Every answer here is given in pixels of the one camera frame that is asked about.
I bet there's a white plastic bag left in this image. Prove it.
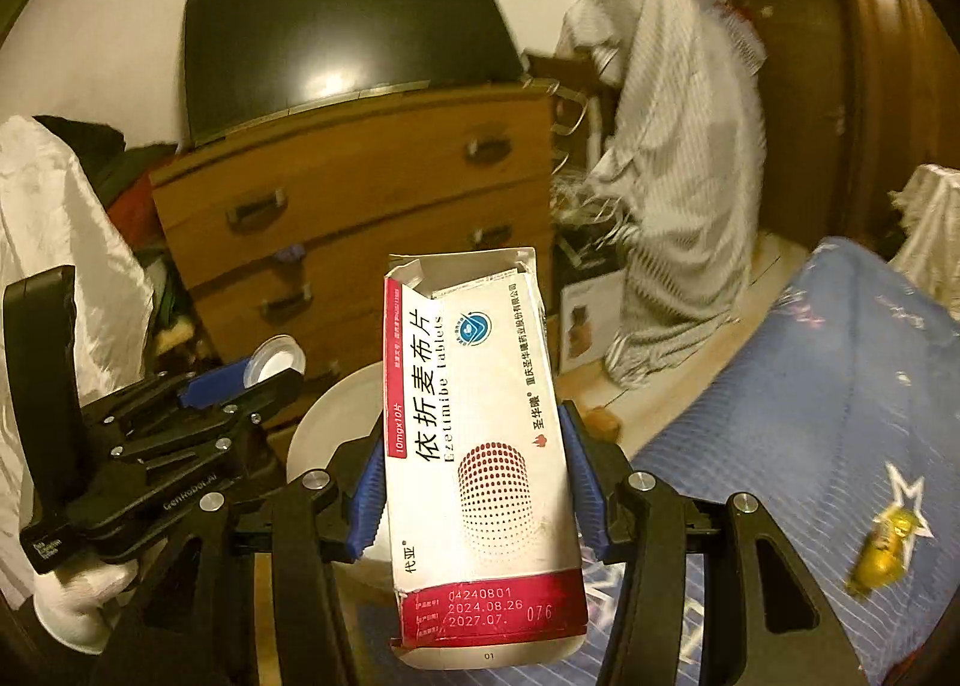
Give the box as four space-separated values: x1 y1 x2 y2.
0 112 157 608

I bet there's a white red medicine box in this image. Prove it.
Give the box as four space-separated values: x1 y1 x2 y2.
382 248 587 670

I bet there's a dark wooden wardrobe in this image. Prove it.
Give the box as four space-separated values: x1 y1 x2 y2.
731 0 958 257

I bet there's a yellow snack wrapper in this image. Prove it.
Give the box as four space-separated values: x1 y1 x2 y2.
846 506 921 600

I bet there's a blue checked bed sheet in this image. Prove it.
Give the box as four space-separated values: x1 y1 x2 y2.
351 236 960 686

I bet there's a white plastic bag right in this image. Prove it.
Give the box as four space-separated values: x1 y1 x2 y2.
892 163 960 319

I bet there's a white plastic bag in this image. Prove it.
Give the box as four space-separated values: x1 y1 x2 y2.
0 112 157 608
892 163 960 319

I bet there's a white printed cardboard box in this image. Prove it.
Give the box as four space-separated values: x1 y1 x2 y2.
560 270 625 374

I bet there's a wooden chest of drawers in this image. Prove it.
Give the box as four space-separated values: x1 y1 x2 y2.
151 85 553 377

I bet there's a white gloved hand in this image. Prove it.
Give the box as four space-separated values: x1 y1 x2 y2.
32 553 140 655

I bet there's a grey striped hanging cloth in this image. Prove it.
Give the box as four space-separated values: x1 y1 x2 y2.
562 0 766 389

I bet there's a black flat television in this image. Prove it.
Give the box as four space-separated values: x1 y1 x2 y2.
182 0 524 145

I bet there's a white plastic trash bin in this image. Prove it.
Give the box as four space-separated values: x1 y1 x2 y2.
286 361 392 582

